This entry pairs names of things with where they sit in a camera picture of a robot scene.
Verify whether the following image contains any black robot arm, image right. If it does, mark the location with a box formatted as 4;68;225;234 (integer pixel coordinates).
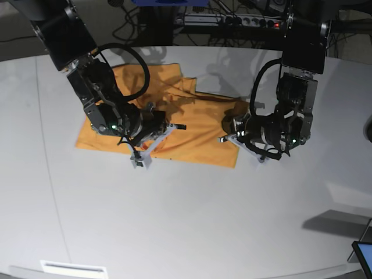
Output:
219;1;339;160

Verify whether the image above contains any orange yellow T-shirt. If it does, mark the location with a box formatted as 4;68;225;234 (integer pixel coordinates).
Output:
75;63;249;168

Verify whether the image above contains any grey tablet stand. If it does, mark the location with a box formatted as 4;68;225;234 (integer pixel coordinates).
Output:
347;219;371;263

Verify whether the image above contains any tablet screen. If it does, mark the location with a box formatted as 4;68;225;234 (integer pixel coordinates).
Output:
359;244;372;279

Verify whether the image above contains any white power strip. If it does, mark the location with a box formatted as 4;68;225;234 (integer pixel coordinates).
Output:
174;13;283;29

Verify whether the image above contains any black robot arm, image left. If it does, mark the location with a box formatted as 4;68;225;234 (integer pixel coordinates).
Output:
10;1;170;146

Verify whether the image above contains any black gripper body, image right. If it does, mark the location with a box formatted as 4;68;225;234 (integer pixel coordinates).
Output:
235;113;279;148

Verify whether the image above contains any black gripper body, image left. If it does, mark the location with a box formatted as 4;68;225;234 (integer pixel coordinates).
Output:
130;102;169;145

